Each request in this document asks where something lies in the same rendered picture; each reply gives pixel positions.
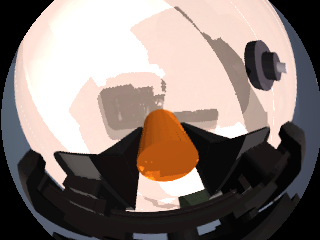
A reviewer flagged orange knob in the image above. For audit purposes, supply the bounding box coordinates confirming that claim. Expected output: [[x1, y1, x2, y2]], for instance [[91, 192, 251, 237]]
[[136, 109, 199, 181]]

